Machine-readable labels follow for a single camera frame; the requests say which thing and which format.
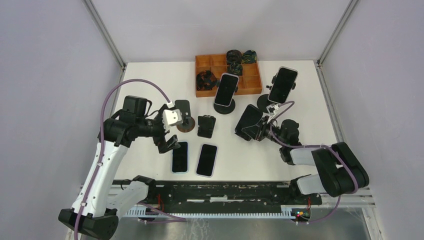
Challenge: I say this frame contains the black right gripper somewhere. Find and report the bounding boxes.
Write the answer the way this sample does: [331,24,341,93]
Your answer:
[241,115,286,147]

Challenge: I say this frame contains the wooden-base grey phone stand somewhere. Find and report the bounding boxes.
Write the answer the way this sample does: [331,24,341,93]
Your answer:
[174,99,196,133]

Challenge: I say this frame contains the blue-case smartphone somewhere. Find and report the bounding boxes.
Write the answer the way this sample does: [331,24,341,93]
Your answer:
[171,141,189,174]

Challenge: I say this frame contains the purple-case smartphone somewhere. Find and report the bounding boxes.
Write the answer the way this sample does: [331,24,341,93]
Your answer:
[195,144,218,178]

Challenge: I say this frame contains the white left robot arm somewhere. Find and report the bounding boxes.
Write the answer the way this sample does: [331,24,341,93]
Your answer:
[58,95,183,240]

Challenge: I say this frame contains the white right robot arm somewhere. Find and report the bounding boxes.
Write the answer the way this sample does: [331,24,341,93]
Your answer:
[234,104,370,204]

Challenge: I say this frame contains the black right pole phone stand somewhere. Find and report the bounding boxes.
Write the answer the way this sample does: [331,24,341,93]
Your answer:
[256,75,281,114]

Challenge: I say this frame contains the black round-base phone stand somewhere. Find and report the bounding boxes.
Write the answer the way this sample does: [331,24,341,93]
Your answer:
[213,99,236,115]

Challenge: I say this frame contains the black folding phone stand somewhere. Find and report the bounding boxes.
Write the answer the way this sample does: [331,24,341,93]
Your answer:
[197,115,216,139]

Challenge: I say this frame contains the white-case smartphone on stand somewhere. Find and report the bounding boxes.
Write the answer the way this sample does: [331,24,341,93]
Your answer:
[213,73,240,107]

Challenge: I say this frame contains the white-case smartphone right stand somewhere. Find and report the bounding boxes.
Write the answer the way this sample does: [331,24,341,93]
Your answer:
[267,66,298,104]

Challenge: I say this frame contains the wooden compartment tray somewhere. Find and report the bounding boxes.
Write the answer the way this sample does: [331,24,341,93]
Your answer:
[195,53,263,98]

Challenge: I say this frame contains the dark rolled tie middle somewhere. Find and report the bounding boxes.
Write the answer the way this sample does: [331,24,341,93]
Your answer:
[227,62,243,76]

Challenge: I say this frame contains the dark rolled tie in tray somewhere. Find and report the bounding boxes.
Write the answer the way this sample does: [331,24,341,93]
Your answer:
[195,70,218,91]

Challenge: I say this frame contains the dark rolled tie back right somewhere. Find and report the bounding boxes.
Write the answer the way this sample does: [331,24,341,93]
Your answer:
[241,50,257,64]

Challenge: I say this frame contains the dark rolled tie back left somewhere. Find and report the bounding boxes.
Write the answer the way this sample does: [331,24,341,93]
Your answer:
[225,49,243,65]

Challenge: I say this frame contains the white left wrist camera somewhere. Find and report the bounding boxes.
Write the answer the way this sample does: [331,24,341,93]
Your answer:
[162,102,184,129]

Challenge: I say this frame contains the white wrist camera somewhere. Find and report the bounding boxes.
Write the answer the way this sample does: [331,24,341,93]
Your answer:
[266,103,280,116]
[162,102,184,129]

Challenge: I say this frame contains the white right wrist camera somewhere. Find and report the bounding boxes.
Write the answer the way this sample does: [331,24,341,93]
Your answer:
[266,103,280,116]

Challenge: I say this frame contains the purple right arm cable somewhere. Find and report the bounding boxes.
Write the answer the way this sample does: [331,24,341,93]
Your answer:
[268,100,360,225]

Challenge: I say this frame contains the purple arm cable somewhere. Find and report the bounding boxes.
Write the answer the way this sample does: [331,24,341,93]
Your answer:
[72,78,187,240]
[268,100,360,225]

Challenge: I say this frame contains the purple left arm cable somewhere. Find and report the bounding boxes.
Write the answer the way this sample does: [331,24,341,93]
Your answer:
[72,78,187,240]

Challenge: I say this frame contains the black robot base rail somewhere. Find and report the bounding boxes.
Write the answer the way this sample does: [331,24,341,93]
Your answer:
[144,180,323,214]

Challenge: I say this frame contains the white cable duct strip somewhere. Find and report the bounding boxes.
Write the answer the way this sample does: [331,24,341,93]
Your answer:
[123,205,310,220]

